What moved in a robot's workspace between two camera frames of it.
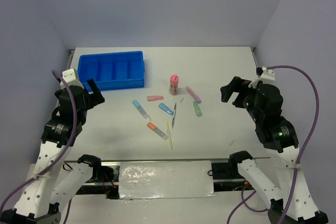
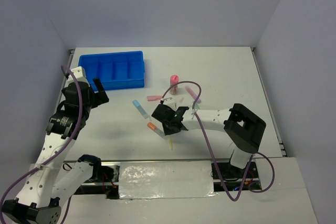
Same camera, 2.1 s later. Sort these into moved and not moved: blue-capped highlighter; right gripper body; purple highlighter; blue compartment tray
Moved: right gripper body
Not moved: blue compartment tray; purple highlighter; blue-capped highlighter
